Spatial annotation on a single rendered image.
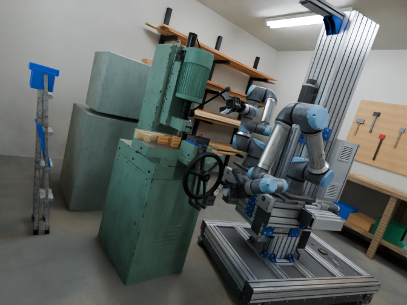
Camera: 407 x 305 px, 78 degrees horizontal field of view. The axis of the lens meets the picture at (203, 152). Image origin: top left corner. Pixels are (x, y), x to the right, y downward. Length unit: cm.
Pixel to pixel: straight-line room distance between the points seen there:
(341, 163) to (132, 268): 161
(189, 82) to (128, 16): 247
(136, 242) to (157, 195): 31
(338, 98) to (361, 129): 248
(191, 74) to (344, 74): 104
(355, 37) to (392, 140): 248
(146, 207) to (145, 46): 284
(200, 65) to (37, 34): 244
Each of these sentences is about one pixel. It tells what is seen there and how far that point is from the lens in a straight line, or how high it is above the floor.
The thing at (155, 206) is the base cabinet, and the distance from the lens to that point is 155.
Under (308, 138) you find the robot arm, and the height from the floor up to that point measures 117.
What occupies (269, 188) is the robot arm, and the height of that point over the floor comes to 91.
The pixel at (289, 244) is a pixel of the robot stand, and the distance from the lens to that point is 216.
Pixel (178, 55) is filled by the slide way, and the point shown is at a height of 146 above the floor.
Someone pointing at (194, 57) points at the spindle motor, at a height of 145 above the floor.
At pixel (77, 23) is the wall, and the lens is 373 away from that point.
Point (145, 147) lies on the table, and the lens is 140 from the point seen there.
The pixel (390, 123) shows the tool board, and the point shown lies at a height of 168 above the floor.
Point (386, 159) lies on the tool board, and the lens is 431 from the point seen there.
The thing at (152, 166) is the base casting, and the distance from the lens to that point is 146.
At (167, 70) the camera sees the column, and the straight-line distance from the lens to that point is 175.
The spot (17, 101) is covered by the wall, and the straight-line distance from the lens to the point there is 368.
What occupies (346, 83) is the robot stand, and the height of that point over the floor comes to 160.
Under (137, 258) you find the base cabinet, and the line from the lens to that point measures 172.
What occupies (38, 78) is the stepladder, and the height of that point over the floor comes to 107.
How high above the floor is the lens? 118
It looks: 10 degrees down
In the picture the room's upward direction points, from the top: 16 degrees clockwise
